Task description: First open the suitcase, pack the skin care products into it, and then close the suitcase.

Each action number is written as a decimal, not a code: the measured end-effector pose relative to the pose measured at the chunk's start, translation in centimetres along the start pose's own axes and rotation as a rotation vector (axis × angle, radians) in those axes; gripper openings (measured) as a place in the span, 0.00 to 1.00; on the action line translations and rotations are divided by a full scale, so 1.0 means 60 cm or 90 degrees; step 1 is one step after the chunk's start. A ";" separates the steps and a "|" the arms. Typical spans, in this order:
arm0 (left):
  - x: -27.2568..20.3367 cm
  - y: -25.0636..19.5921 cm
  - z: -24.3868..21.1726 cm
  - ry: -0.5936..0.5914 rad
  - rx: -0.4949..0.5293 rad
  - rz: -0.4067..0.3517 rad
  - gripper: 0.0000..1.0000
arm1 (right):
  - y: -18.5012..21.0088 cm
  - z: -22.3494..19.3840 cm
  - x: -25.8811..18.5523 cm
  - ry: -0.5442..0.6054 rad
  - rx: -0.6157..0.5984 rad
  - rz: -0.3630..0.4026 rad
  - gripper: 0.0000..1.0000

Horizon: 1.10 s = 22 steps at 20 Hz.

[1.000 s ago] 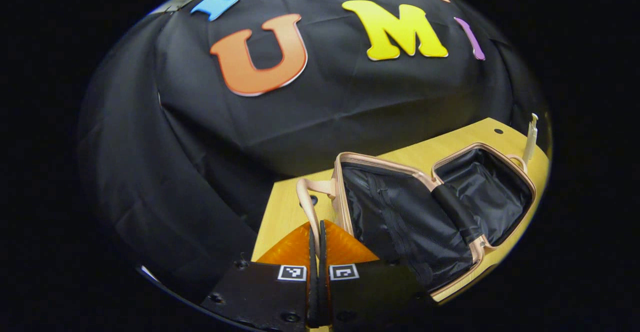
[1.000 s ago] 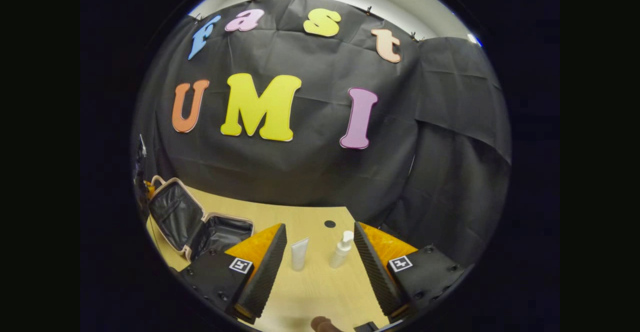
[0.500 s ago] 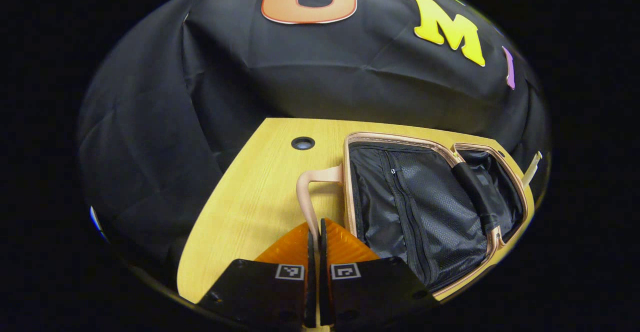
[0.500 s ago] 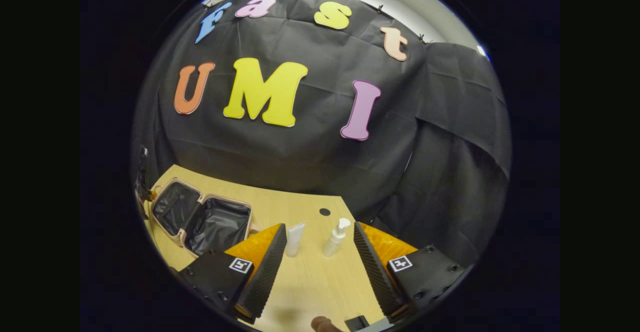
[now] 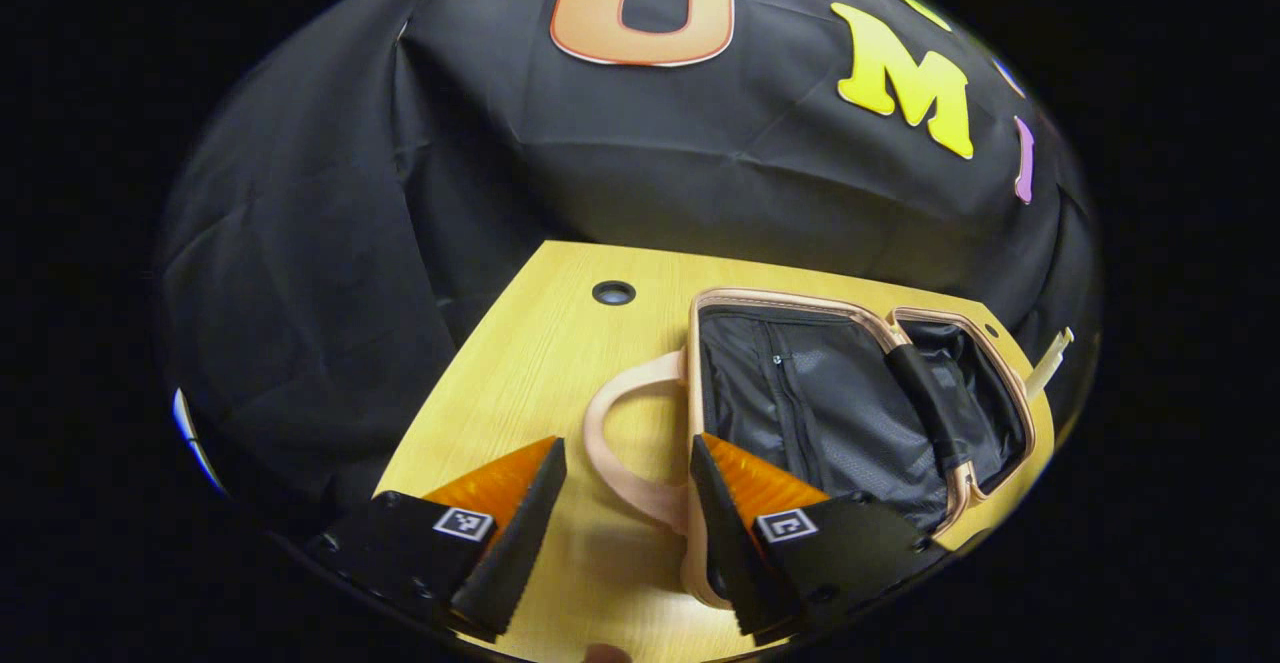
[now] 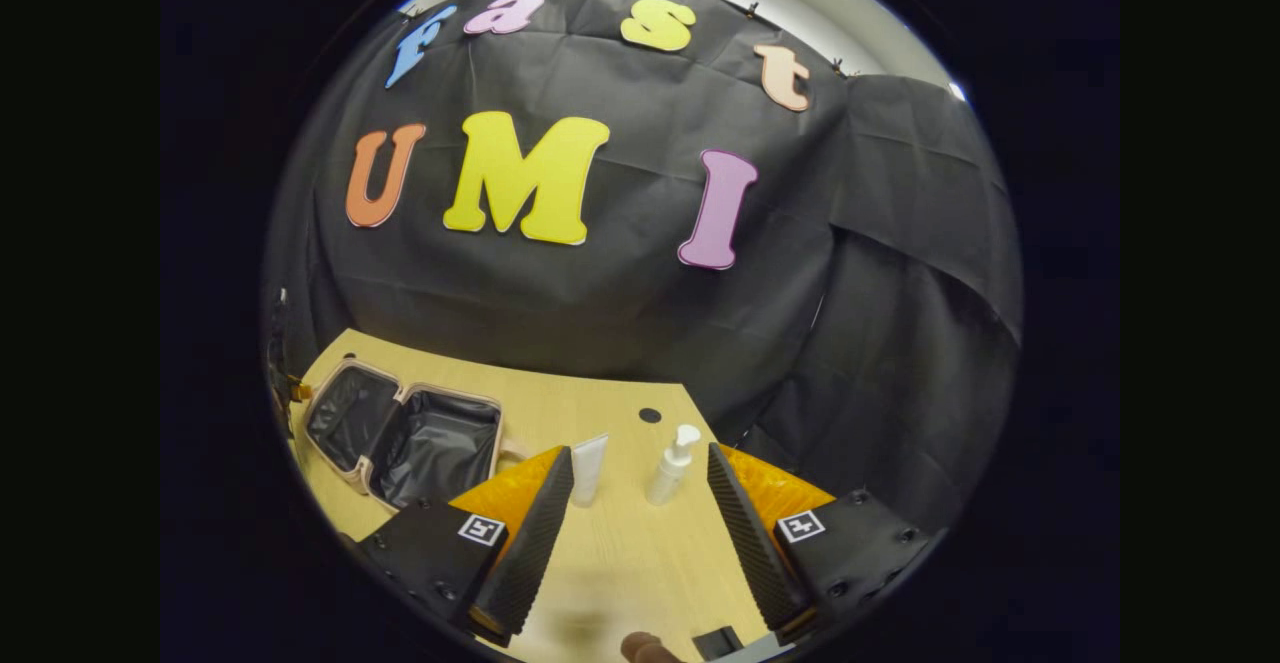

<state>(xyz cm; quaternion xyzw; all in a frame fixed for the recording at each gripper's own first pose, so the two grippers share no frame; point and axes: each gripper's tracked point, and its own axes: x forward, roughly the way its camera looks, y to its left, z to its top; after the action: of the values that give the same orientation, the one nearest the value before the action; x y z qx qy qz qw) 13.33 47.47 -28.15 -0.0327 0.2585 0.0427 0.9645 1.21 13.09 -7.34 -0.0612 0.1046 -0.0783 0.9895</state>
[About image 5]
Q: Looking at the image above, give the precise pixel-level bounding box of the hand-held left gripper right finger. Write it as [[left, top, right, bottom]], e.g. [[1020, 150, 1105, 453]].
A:
[[688, 433, 949, 641]]

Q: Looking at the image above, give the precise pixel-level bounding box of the pink suitcase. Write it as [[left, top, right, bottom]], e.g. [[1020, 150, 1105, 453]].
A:
[[583, 286, 1038, 611]]

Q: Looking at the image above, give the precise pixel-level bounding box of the white pump bottle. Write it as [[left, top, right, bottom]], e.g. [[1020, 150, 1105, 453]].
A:
[[1025, 327, 1076, 402]]

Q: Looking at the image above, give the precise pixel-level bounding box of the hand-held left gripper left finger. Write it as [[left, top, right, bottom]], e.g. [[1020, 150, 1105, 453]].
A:
[[305, 435, 568, 644]]

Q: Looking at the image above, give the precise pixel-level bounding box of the black backdrop cloth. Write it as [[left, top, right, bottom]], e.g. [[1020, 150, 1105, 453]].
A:
[[155, 0, 1101, 534]]

